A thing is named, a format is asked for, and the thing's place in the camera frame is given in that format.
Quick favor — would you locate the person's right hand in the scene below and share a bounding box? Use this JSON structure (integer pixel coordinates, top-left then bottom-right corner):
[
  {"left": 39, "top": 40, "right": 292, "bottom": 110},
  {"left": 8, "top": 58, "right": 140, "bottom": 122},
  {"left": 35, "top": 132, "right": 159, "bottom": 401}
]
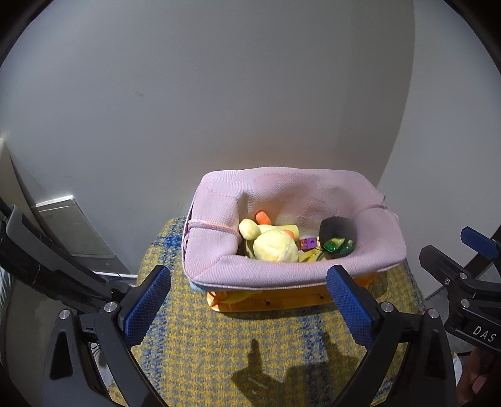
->
[{"left": 458, "top": 346, "right": 501, "bottom": 407}]

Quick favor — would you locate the orange plastic bin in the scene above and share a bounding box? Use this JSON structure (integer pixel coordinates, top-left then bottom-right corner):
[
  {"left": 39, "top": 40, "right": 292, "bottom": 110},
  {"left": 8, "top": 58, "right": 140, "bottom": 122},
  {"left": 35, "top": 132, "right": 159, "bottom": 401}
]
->
[{"left": 207, "top": 273, "right": 378, "bottom": 313}]

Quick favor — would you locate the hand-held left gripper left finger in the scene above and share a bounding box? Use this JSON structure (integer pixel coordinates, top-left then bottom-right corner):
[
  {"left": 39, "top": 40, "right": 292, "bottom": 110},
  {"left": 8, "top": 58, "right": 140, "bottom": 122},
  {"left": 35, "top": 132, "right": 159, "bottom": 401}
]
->
[{"left": 41, "top": 265, "right": 172, "bottom": 407}]

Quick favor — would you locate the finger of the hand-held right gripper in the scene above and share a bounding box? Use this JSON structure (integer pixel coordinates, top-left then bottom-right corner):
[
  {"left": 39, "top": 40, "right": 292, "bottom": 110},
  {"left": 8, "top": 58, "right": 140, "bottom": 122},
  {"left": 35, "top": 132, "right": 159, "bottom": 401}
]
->
[
  {"left": 460, "top": 226, "right": 501, "bottom": 270},
  {"left": 419, "top": 245, "right": 476, "bottom": 300}
]

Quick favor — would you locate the yellow plush duck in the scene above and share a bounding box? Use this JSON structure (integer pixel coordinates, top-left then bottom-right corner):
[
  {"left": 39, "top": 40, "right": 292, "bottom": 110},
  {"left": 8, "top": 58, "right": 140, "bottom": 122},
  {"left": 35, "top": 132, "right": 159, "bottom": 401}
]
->
[{"left": 239, "top": 210, "right": 300, "bottom": 263}]

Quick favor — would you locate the black and green toy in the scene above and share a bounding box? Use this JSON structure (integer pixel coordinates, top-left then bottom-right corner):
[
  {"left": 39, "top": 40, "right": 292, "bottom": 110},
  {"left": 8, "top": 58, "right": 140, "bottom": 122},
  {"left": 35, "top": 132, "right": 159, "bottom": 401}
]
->
[{"left": 319, "top": 216, "right": 356, "bottom": 259}]

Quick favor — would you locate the pink cloth bag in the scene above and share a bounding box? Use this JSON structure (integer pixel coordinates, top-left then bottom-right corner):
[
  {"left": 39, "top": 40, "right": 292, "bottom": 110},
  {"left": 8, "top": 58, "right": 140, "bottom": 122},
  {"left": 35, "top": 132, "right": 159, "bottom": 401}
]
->
[{"left": 182, "top": 167, "right": 407, "bottom": 293}]

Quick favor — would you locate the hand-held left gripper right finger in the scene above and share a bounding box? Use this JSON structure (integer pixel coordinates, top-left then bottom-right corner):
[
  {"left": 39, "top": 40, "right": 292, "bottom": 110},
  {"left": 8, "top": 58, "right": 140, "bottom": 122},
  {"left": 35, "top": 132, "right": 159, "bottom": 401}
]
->
[{"left": 326, "top": 265, "right": 458, "bottom": 407}]

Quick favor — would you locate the yellow and blue woven blanket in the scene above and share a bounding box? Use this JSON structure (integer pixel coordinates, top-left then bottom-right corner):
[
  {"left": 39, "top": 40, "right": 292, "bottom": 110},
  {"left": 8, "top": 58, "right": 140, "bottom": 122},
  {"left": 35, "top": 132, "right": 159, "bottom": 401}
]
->
[{"left": 106, "top": 217, "right": 426, "bottom": 407}]

